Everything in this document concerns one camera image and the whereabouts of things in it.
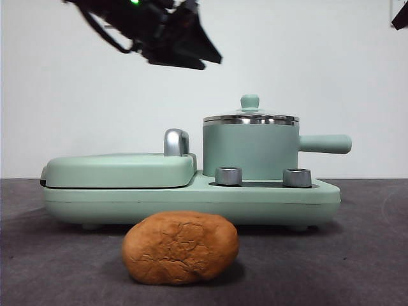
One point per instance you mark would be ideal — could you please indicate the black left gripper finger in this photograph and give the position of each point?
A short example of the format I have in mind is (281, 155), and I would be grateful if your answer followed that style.
(172, 59)
(194, 38)

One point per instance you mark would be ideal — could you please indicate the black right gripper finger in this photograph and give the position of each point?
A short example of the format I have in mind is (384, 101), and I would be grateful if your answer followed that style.
(402, 18)

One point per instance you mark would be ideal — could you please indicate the glass pot lid green knob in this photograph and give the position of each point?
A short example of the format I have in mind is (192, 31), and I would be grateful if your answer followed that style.
(250, 102)

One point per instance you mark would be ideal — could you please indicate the brown potato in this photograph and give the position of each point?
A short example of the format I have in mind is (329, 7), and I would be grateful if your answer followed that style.
(180, 248)

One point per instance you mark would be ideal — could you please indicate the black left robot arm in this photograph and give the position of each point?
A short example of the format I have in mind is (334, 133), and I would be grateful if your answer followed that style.
(137, 19)

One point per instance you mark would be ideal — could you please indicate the silver control knob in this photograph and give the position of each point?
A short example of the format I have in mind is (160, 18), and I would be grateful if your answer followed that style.
(297, 178)
(229, 176)

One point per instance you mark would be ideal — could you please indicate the mint green breakfast machine base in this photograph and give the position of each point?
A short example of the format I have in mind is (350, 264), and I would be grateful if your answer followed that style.
(191, 204)

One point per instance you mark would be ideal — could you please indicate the white wall socket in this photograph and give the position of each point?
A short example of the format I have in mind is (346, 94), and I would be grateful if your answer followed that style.
(395, 4)

